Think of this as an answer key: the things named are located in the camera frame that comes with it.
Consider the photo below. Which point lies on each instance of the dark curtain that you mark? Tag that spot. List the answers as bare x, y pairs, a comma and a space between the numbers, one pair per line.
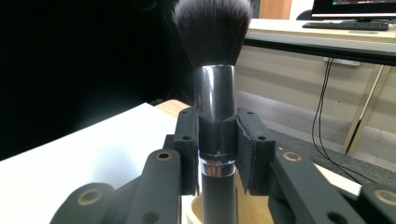
77, 62

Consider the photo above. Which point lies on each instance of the white power strip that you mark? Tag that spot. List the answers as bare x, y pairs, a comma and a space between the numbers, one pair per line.
342, 61

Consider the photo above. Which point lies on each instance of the desk with black edge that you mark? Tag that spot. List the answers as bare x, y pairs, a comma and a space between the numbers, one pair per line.
311, 46

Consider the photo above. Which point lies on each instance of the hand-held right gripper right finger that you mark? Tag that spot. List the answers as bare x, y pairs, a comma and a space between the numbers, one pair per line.
257, 161

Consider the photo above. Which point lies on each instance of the black silver makeup brush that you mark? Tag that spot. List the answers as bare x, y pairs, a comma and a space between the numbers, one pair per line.
214, 87

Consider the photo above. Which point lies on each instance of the computer monitor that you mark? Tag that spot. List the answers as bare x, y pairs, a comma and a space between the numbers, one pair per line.
351, 7

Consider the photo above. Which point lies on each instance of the black keyboard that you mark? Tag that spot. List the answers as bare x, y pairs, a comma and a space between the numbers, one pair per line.
345, 25

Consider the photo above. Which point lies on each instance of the brown wooden panel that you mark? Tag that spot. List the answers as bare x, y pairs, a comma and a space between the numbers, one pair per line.
275, 8

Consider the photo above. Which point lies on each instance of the white table mat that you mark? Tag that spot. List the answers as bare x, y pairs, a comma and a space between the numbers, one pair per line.
77, 161

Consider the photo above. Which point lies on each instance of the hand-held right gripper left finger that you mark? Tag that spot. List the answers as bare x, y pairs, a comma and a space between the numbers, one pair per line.
189, 155

